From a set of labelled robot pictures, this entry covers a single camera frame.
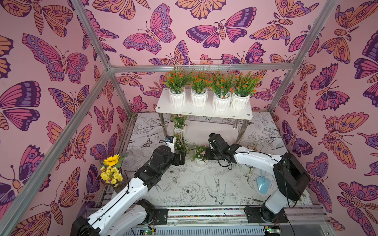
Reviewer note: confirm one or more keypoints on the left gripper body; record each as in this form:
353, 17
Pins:
174, 161

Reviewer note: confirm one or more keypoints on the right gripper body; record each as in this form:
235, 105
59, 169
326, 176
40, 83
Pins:
209, 153

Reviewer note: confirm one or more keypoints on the pink potted plant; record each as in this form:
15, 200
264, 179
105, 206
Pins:
200, 155
179, 123
181, 144

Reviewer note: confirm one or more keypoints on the orange potted plant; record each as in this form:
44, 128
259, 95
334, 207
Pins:
244, 87
176, 81
199, 88
221, 85

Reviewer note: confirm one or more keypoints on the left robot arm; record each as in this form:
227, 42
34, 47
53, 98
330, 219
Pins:
129, 208

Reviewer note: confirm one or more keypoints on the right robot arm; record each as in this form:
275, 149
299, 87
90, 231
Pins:
290, 176

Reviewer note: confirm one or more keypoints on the white two-tier rack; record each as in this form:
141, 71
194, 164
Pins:
199, 131

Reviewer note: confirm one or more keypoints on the light blue garden trowel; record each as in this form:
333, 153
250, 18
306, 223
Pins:
263, 184

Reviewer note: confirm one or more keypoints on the sunflower bouquet in vase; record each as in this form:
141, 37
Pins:
110, 170

